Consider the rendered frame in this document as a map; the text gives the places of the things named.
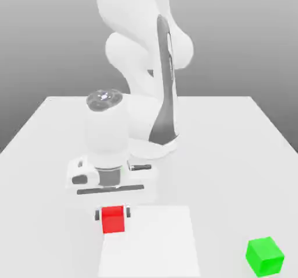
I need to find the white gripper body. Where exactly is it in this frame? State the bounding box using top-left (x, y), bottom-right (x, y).
top-left (66, 177), bottom-right (157, 207)

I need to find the small red cube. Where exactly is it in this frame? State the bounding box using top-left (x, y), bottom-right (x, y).
top-left (101, 205), bottom-right (126, 234)

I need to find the small green cube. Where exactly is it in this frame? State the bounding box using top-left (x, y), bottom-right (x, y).
top-left (245, 236), bottom-right (285, 278)

